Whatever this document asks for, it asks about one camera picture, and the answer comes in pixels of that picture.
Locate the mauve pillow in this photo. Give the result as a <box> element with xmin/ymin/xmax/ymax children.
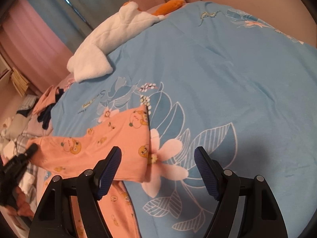
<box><xmin>26</xmin><ymin>115</ymin><xmax>53</xmax><ymax>137</ymax></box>

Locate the beige pillow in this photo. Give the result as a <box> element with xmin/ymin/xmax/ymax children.
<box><xmin>5</xmin><ymin>113</ymin><xmax>30</xmax><ymax>140</ymax></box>

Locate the white crumpled cloth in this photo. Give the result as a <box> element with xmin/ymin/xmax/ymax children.
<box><xmin>1</xmin><ymin>140</ymin><xmax>38</xmax><ymax>207</ymax></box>

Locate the black and white plush toy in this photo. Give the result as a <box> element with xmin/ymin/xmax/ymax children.
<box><xmin>1</xmin><ymin>117</ymin><xmax>13</xmax><ymax>138</ymax></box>

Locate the plaid grey blanket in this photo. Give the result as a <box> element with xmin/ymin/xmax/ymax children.
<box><xmin>14</xmin><ymin>135</ymin><xmax>39</xmax><ymax>182</ymax></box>

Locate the person's left hand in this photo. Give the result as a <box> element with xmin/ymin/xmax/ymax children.
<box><xmin>5</xmin><ymin>186</ymin><xmax>34</xmax><ymax>218</ymax></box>

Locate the orange cartoon print baby onesie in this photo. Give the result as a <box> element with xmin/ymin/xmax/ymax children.
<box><xmin>27</xmin><ymin>105</ymin><xmax>150</xmax><ymax>237</ymax></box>

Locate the tan tasselled hanging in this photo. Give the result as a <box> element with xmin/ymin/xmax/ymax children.
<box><xmin>11</xmin><ymin>68</ymin><xmax>30</xmax><ymax>97</ymax></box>

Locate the blue floral bed quilt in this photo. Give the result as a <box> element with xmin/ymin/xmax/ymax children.
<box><xmin>52</xmin><ymin>2</ymin><xmax>316</xmax><ymax>237</ymax></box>

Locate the white goose plush toy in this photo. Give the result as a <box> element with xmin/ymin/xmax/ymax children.
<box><xmin>67</xmin><ymin>0</ymin><xmax>185</xmax><ymax>82</ymax></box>

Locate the pink window curtain left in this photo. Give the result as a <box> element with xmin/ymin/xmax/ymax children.
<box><xmin>1</xmin><ymin>0</ymin><xmax>73</xmax><ymax>93</ymax></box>

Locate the dark navy garment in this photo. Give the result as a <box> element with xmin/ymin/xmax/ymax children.
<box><xmin>37</xmin><ymin>87</ymin><xmax>64</xmax><ymax>130</ymax></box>

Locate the small pink patterned cloth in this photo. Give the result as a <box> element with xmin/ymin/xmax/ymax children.
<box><xmin>57</xmin><ymin>74</ymin><xmax>75</xmax><ymax>92</ymax></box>

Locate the striped folded cloth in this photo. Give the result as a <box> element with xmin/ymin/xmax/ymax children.
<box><xmin>16</xmin><ymin>95</ymin><xmax>38</xmax><ymax>117</ymax></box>

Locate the blue-green window curtain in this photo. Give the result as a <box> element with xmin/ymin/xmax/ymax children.
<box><xmin>27</xmin><ymin>0</ymin><xmax>127</xmax><ymax>52</ymax></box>

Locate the pink folded garment on pillow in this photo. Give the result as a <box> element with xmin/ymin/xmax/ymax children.
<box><xmin>32</xmin><ymin>85</ymin><xmax>64</xmax><ymax>115</ymax></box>

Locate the white wall shelf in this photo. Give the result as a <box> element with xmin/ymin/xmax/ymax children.
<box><xmin>0</xmin><ymin>55</ymin><xmax>12</xmax><ymax>91</ymax></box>

